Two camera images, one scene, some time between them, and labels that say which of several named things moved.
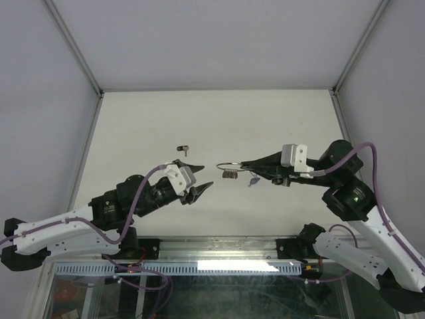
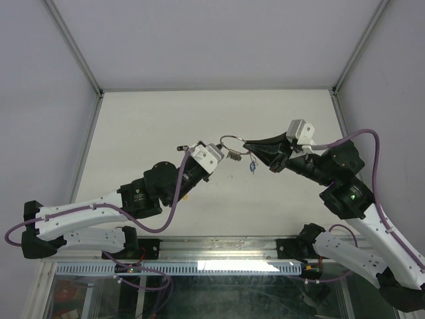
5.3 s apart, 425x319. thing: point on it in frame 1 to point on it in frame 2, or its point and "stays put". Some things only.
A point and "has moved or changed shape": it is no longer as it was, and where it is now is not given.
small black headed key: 182,148 stays put
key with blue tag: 254,180 has moved or changed shape
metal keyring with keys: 230,173 to 231,153
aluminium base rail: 218,248 stays put
